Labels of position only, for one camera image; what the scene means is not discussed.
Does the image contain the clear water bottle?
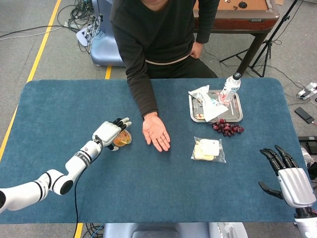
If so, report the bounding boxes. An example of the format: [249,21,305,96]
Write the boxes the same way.
[219,72,242,103]

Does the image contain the metal tray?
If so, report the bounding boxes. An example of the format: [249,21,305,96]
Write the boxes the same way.
[188,89,244,123]

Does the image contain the white power strip with plugs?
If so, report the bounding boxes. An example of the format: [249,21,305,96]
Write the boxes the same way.
[75,24,100,48]

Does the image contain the red grape bunch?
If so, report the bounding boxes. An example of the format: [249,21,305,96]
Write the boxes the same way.
[211,118,245,137]

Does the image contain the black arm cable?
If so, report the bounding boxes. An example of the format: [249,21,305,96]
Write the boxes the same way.
[73,135,104,238]

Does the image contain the grey robot chest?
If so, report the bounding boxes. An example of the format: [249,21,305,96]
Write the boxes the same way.
[103,222,248,238]

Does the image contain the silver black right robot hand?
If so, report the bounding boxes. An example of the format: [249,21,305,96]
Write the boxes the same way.
[258,145,317,208]

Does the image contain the black phone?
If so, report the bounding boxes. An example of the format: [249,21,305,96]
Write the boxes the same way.
[294,107,315,124]

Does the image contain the person's right forearm black sleeve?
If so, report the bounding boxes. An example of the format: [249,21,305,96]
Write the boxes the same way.
[125,57,159,120]

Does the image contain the clear bag of biscuits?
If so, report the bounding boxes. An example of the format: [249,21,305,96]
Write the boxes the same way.
[190,136,227,164]

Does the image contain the person's right hand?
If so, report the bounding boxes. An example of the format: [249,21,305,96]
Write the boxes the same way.
[142,112,171,152]

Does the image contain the round orange snack cup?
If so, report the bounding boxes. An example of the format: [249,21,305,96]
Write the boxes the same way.
[112,129,133,147]

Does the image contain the silver crumpled wrap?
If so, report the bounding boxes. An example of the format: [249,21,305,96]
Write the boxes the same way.
[301,146,317,180]

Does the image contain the white snack packet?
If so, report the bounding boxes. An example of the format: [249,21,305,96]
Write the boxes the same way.
[188,85,229,122]

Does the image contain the brown pool table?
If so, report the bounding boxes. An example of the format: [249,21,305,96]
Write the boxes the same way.
[193,0,280,75]

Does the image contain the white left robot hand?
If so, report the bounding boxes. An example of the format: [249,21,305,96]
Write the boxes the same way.
[92,117,133,151]

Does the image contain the person's torso black clothes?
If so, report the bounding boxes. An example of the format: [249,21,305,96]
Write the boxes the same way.
[109,0,218,79]

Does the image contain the blue table mat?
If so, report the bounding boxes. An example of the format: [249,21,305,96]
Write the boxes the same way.
[0,77,317,224]

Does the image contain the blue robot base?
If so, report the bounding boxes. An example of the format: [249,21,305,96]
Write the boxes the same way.
[89,0,127,67]

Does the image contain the person's left forearm black sleeve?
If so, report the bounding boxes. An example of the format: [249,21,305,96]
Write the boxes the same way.
[195,0,221,45]

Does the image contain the black flat device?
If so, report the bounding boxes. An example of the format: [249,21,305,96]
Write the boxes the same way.
[298,135,317,149]

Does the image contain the floor cables blue and black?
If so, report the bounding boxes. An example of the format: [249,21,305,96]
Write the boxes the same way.
[81,223,105,238]

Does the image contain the person's left hand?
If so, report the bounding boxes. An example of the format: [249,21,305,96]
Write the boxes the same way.
[189,41,204,60]

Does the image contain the black cable bundle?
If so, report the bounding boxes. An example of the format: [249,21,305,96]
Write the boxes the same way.
[57,0,102,34]

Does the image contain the black tripod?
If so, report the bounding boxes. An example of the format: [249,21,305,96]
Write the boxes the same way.
[219,0,299,78]

